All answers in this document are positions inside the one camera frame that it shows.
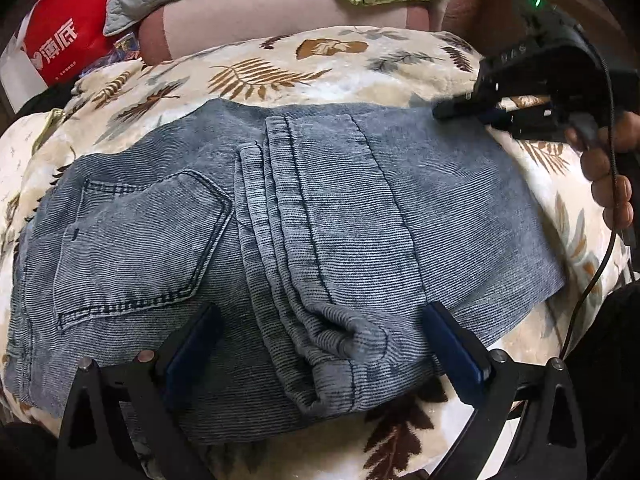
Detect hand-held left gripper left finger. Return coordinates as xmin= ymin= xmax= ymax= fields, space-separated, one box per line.
xmin=59 ymin=302 xmax=223 ymax=480

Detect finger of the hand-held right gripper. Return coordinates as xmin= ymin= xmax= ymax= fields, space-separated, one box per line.
xmin=479 ymin=106 xmax=556 ymax=134
xmin=432 ymin=96 xmax=502 ymax=121

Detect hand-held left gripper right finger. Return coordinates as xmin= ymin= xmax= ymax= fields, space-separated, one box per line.
xmin=424 ymin=302 xmax=583 ymax=480

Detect blue denim pants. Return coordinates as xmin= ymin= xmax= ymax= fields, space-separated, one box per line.
xmin=5 ymin=99 xmax=569 ymax=445

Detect person's right hand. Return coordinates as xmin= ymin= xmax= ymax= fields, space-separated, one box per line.
xmin=566 ymin=111 xmax=640 ymax=235

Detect cardboard box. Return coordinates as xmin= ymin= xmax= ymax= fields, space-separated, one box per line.
xmin=442 ymin=0 xmax=627 ymax=63

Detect leaf print blanket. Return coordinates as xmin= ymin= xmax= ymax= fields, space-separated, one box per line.
xmin=0 ymin=25 xmax=637 ymax=480

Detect pink bolster cushion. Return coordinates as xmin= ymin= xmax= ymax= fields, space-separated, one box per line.
xmin=137 ymin=0 xmax=451 ymax=67

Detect white patterned cloth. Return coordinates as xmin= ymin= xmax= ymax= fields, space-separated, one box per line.
xmin=0 ymin=107 xmax=66 ymax=201

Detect black cloth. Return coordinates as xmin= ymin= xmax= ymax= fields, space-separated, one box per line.
xmin=20 ymin=82 xmax=81 ymax=114

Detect small colourful packet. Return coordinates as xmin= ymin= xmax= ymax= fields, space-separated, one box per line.
xmin=112 ymin=32 xmax=144 ymax=64

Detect red shopping bag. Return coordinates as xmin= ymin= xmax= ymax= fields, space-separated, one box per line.
xmin=0 ymin=0 xmax=126 ymax=111

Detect black cable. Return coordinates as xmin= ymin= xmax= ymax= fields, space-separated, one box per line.
xmin=557 ymin=35 xmax=640 ymax=361

